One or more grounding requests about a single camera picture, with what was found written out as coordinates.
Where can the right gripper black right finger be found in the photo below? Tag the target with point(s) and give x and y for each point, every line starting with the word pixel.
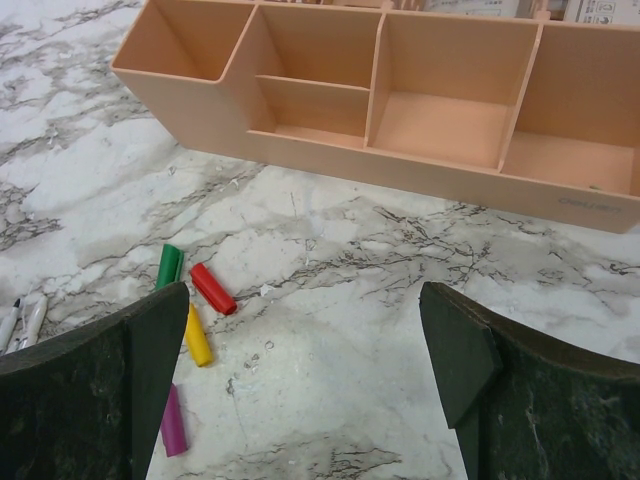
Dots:
pixel 523 404

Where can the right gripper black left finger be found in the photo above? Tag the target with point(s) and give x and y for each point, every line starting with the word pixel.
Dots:
pixel 88 404

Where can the yellow pen cap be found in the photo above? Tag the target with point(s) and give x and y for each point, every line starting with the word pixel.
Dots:
pixel 196 339

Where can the red pen cap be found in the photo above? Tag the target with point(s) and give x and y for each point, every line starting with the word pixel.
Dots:
pixel 213 292

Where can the peach desk organizer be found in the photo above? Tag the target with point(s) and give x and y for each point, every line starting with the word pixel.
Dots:
pixel 530 116

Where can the white pen blue ink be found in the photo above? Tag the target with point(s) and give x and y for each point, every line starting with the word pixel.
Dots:
pixel 8 326

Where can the purple pen cap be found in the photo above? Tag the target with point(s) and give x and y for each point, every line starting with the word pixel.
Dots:
pixel 172 426

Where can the white pen red ink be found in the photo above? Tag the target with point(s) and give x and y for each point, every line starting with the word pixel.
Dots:
pixel 35 322

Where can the green pen cap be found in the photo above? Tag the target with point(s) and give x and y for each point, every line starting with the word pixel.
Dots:
pixel 170 266

